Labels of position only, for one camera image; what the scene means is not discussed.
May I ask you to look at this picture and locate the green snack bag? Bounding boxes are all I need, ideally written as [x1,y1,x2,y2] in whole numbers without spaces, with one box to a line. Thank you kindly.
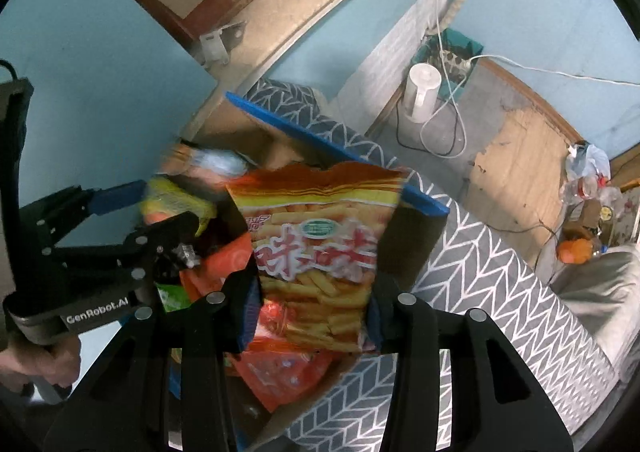
[141,176,217,313]

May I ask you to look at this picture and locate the black chips snack bag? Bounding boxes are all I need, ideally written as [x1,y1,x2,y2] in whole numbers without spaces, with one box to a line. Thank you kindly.
[158,142,252,189]

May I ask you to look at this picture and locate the red orange snack bag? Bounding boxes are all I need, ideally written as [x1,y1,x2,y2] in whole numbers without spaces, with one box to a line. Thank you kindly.
[180,233,340,412]

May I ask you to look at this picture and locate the orange fries snack bag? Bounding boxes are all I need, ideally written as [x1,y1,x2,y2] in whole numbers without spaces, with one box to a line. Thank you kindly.
[227,162,405,352]

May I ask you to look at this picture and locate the person left hand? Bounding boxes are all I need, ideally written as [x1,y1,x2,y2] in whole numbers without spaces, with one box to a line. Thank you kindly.
[1,334,81,392]

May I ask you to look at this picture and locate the grey chevron pattern blanket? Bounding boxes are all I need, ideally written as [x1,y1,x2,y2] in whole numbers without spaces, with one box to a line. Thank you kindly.
[242,77,622,452]

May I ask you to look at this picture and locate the white bed sheet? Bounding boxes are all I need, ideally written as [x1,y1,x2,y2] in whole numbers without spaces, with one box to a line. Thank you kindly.
[550,244,639,378]

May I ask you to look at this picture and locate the blue cardboard box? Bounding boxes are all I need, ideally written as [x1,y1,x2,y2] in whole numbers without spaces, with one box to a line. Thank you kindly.
[167,90,452,452]

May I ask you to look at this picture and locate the white cylindrical humidifier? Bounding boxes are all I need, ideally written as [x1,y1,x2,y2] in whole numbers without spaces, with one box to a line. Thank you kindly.
[402,62,442,123]

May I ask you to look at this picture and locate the green basket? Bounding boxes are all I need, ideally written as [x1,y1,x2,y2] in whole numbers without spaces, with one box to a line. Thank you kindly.
[411,29,484,100]

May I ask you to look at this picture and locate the white charging cable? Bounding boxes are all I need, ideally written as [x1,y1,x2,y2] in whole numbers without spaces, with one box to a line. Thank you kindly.
[404,0,640,161]

